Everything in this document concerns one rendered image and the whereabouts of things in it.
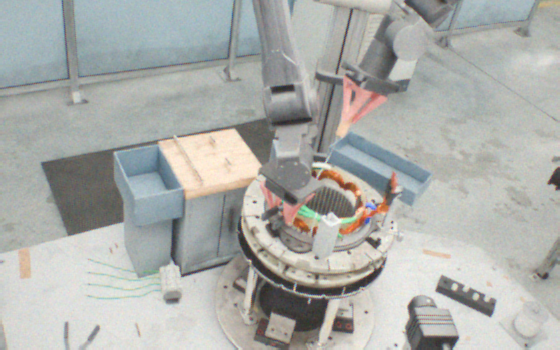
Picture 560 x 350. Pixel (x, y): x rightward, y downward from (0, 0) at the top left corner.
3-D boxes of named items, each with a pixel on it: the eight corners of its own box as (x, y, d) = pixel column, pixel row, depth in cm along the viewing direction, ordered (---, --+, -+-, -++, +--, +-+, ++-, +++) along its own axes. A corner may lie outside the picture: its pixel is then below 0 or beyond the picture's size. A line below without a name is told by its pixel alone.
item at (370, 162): (402, 251, 158) (434, 173, 141) (385, 273, 150) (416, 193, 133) (328, 208, 168) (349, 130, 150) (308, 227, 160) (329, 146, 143)
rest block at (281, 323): (270, 320, 128) (273, 306, 125) (293, 328, 127) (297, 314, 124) (264, 336, 125) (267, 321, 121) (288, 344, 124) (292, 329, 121)
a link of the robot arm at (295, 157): (316, 83, 90) (264, 90, 92) (311, 122, 81) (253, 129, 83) (329, 144, 97) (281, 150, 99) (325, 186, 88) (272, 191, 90)
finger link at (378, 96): (370, 133, 104) (394, 88, 101) (341, 126, 100) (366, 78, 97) (350, 116, 109) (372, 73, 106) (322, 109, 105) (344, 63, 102)
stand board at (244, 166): (185, 200, 123) (186, 191, 121) (157, 149, 135) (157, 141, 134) (266, 182, 132) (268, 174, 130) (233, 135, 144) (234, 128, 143)
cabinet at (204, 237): (181, 278, 139) (186, 199, 123) (156, 227, 151) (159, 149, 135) (252, 257, 148) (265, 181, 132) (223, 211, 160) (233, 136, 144)
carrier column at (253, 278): (244, 318, 130) (256, 257, 117) (239, 310, 131) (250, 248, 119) (254, 315, 131) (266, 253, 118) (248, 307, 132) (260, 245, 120)
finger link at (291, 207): (285, 237, 102) (294, 199, 96) (256, 215, 105) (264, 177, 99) (308, 220, 106) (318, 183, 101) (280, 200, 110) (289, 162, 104)
